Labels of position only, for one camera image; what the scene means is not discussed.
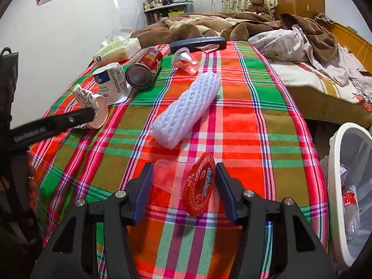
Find white printed quilt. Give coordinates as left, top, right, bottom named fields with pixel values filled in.
left=247, top=25, right=372, bottom=93

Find wooden headboard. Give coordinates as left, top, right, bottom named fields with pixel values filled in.
left=314, top=13, right=372, bottom=61

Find brown teddy bear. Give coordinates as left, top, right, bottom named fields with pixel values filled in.
left=246, top=0, right=272, bottom=15

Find white foam net sleeve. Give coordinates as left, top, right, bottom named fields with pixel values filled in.
left=151, top=70, right=222, bottom=149

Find white shelf unit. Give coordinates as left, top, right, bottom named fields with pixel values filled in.
left=142, top=1, right=195, bottom=25

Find red drink can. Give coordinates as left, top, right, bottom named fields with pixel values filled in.
left=126, top=47, right=163, bottom=89

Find black glasses case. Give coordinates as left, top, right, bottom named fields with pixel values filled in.
left=169, top=36, right=227, bottom=54

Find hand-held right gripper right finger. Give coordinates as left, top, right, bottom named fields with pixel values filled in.
left=215, top=163, right=338, bottom=279

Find plaid tablecloth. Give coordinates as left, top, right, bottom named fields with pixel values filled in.
left=27, top=41, right=329, bottom=279

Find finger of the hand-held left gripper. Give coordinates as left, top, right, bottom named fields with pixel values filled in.
left=6, top=106, right=96, bottom=152

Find blue white paper cup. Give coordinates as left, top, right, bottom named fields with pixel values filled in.
left=93, top=62, right=128, bottom=98

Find brown blanket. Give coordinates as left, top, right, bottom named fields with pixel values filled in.
left=129, top=12, right=339, bottom=64

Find pink white drink carton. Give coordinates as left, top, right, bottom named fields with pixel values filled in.
left=73, top=84, right=109, bottom=129

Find red lid jelly cup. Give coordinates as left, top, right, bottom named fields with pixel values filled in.
left=153, top=152, right=216, bottom=216

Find white trash bin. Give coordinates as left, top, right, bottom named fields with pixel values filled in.
left=318, top=122, right=372, bottom=271

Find cream printed bed sheet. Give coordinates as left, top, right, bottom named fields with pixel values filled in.
left=272, top=61, right=372, bottom=114

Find clear plastic bottle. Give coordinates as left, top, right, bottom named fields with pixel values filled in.
left=341, top=184, right=361, bottom=240

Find clear plastic jelly cup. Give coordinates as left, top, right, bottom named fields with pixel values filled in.
left=171, top=48, right=199, bottom=74

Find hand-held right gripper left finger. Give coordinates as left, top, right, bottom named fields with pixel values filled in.
left=30, top=163, right=154, bottom=279

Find person's left hand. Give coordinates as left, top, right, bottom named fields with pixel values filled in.
left=27, top=154, right=39, bottom=201

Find group of cosmetic bottles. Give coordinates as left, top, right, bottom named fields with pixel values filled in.
left=144, top=0, right=175, bottom=9

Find green white tissue pack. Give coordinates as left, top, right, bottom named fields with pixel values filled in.
left=92, top=33, right=141, bottom=64

